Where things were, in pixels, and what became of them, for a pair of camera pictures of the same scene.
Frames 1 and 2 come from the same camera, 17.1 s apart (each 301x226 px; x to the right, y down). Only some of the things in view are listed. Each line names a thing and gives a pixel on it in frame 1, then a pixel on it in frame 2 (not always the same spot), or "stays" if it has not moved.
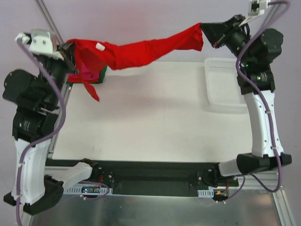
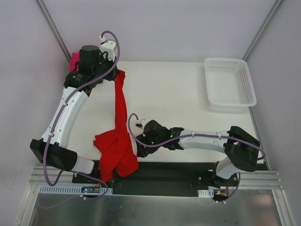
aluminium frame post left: [41, 5] stays
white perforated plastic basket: [224, 91] stays
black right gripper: [221, 36] -> [141, 149]
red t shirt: [91, 57] -> [117, 155]
